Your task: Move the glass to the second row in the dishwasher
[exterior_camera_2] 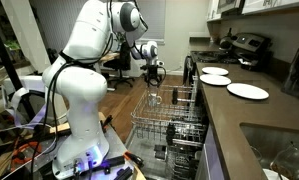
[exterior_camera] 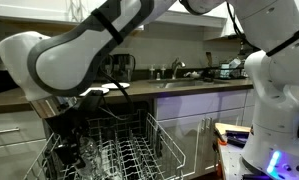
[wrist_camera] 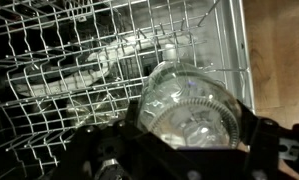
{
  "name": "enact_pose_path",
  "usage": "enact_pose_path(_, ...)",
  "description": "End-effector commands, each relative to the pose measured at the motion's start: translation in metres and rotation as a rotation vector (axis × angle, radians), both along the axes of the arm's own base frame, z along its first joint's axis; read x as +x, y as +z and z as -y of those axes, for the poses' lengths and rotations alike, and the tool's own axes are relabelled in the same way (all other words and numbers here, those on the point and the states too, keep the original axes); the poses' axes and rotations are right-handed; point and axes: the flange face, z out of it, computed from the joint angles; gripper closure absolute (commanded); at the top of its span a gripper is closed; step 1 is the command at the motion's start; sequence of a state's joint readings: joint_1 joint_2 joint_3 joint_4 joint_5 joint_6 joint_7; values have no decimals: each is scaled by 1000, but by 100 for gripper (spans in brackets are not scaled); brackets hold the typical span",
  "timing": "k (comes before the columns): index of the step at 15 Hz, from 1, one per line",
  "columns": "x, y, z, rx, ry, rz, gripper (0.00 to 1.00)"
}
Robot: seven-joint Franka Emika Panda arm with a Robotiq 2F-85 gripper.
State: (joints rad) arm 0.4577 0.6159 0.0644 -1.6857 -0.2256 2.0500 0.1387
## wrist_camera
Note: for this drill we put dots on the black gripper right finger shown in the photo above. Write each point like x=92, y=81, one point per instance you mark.
x=264, y=146

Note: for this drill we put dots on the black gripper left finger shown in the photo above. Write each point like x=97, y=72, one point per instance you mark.
x=99, y=136

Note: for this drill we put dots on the clear drinking glass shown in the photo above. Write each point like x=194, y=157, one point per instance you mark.
x=189, y=100

